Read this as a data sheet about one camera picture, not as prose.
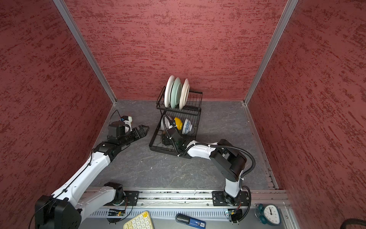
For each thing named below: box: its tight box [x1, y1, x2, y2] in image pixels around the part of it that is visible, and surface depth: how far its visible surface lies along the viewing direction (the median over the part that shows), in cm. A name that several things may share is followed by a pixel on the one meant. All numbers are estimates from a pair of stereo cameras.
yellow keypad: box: [122, 210, 155, 229], surface depth 67 cm
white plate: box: [164, 74, 175, 109], surface depth 79 cm
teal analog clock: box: [254, 203, 283, 226], surface depth 68 cm
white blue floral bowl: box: [182, 118, 193, 135], surface depth 94 cm
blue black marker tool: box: [174, 213, 207, 229], surface depth 66 cm
